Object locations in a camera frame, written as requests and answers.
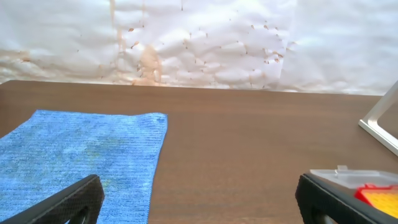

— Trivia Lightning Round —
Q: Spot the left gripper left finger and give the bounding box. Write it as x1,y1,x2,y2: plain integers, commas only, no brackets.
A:
0,174,105,224

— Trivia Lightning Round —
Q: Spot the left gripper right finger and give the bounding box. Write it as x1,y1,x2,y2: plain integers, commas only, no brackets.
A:
295,173,398,224

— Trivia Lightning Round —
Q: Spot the blue cloth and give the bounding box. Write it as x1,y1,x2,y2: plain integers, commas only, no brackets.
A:
0,109,169,224

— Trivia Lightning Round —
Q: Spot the red and yellow tip box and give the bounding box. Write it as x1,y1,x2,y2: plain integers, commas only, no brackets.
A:
310,164,398,218

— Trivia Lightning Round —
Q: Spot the white and blue stand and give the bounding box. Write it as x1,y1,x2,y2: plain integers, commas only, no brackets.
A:
358,80,398,157

